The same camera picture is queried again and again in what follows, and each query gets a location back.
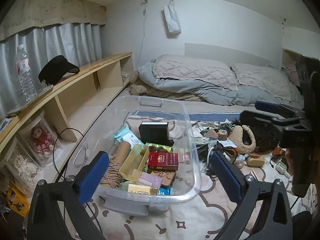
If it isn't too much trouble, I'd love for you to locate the white plastic scoop holder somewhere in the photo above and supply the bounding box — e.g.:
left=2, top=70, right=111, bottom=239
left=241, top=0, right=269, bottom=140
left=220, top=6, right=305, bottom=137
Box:
left=271, top=160, right=291, bottom=179

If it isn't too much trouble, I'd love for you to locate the translucent yellow plastic case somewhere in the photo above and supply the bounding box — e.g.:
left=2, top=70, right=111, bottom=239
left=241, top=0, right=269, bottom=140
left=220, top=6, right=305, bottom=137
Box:
left=119, top=145, right=150, bottom=182

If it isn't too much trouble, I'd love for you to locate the beige fluffy slipper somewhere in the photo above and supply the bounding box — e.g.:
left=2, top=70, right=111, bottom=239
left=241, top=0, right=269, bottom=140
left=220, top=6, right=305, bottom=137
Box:
left=228, top=125, right=256, bottom=154

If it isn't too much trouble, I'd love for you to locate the orange leather pouch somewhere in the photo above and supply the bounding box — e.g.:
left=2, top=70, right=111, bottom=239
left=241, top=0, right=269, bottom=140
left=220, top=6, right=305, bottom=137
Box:
left=272, top=147, right=285, bottom=157

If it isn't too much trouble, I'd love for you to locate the grey blue quilt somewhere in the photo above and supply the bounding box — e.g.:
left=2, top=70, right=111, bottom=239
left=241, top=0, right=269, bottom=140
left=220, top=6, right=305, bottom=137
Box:
left=137, top=54, right=304, bottom=109

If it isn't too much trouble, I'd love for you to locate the black stitched garment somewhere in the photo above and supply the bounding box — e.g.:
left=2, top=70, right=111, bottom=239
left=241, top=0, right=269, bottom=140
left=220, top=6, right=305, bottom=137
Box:
left=250, top=126, right=279, bottom=153

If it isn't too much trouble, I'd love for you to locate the beige pillow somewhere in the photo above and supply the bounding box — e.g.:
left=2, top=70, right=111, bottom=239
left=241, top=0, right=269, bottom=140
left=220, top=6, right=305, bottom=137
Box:
left=231, top=63, right=291, bottom=101

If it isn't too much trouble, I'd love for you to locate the wooden bed shelf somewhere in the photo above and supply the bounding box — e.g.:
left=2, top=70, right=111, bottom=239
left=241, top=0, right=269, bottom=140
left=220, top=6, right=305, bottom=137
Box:
left=1, top=52, right=133, bottom=180

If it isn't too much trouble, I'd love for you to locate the doll in display case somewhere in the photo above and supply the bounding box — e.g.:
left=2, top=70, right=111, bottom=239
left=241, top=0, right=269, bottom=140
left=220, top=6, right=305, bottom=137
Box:
left=31, top=127, right=54, bottom=159

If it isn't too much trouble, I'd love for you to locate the black box in bin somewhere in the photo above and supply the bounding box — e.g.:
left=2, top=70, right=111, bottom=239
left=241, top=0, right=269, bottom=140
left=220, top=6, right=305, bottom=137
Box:
left=138, top=122, right=174, bottom=147

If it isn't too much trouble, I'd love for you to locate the red cigarette box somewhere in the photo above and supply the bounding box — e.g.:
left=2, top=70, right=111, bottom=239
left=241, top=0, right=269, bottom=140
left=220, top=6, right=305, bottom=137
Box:
left=148, top=152, right=179, bottom=171

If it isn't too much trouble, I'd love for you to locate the clear plastic storage bin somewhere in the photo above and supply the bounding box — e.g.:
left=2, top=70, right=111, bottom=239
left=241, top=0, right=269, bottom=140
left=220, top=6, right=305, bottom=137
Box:
left=66, top=96, right=201, bottom=216

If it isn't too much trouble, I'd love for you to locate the water bottle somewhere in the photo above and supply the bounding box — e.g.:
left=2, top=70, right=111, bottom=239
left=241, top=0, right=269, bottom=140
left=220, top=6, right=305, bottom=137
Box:
left=16, top=44, right=37, bottom=102

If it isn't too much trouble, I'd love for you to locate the black visor cap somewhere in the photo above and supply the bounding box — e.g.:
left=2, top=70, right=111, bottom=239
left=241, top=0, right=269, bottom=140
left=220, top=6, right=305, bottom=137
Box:
left=38, top=55, right=80, bottom=86

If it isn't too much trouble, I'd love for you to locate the grey curtain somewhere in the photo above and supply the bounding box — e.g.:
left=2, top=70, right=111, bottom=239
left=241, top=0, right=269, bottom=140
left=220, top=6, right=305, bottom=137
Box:
left=1, top=23, right=103, bottom=119

